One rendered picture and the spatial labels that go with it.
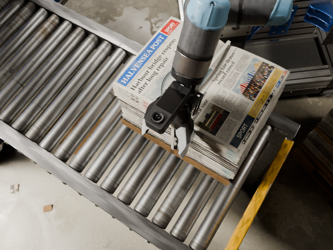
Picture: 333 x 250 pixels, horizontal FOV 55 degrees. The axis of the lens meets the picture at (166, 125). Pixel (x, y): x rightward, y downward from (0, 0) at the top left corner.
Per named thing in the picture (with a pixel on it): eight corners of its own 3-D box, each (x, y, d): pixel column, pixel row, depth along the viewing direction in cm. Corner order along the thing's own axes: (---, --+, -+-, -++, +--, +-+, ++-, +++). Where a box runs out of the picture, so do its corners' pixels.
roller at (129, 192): (207, 93, 110) (197, 83, 109) (129, 211, 97) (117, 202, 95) (199, 93, 115) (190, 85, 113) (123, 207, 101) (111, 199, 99)
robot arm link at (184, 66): (203, 65, 60) (167, 47, 62) (195, 86, 63) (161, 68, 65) (218, 55, 65) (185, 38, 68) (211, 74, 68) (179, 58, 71)
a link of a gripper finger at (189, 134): (196, 142, 72) (192, 105, 68) (193, 145, 71) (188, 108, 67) (178, 139, 74) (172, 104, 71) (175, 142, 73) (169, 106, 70)
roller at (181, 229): (259, 120, 106) (251, 110, 103) (184, 248, 92) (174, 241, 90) (247, 119, 110) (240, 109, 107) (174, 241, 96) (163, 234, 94)
